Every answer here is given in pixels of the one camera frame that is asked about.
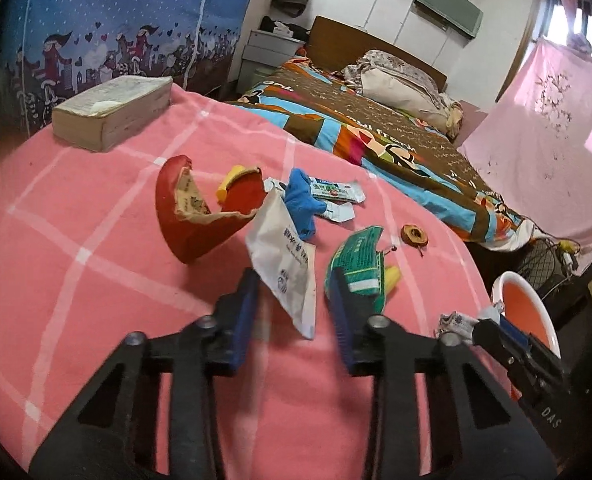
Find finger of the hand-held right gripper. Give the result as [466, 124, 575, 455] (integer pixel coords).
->
[472, 317, 520, 370]
[498, 319, 562, 362]

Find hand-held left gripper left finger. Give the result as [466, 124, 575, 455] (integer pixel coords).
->
[30, 267, 261, 480]

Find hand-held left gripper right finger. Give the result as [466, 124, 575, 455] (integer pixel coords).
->
[326, 267, 557, 480]

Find white bucket with orange inside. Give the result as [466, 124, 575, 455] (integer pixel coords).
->
[490, 271, 561, 401]

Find white wrapper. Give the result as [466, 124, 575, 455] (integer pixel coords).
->
[436, 302, 506, 343]

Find white paper packet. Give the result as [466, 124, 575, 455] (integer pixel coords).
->
[245, 187, 319, 341]

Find silver sachet with green label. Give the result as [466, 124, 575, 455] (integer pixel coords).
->
[310, 176, 367, 206]

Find green printed packet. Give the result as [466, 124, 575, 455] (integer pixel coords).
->
[324, 226, 401, 318]

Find red torn paper bag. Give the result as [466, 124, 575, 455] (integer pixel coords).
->
[155, 156, 269, 265]

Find blue glove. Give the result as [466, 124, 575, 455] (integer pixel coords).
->
[282, 167, 329, 241]

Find pink plaid blanket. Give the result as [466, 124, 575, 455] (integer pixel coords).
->
[0, 82, 516, 480]

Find pink hanging cloth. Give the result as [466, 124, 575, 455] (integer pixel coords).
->
[458, 37, 592, 248]

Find bed with colourful blanket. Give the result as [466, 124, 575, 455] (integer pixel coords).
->
[226, 55, 541, 253]

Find beige pillow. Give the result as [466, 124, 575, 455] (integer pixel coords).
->
[361, 65, 454, 128]

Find thick worn book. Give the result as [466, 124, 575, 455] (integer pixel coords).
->
[51, 76, 174, 153]

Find floral folded quilt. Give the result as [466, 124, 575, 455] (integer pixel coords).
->
[343, 50, 437, 91]

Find white drawer cabinet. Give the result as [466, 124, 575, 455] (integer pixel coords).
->
[236, 29, 304, 93]

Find wooden headboard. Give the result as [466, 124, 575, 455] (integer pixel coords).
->
[307, 15, 449, 92]

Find black cloth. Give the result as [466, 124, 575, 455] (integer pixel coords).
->
[258, 16, 309, 38]

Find blue printed fabric wardrobe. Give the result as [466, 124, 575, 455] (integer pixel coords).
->
[0, 0, 269, 141]

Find wire fan guard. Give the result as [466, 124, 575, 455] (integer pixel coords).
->
[518, 240, 571, 291]

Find brown tape ring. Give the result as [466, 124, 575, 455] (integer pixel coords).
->
[400, 224, 429, 249]

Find wall air conditioner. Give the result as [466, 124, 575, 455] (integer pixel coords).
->
[411, 0, 484, 39]

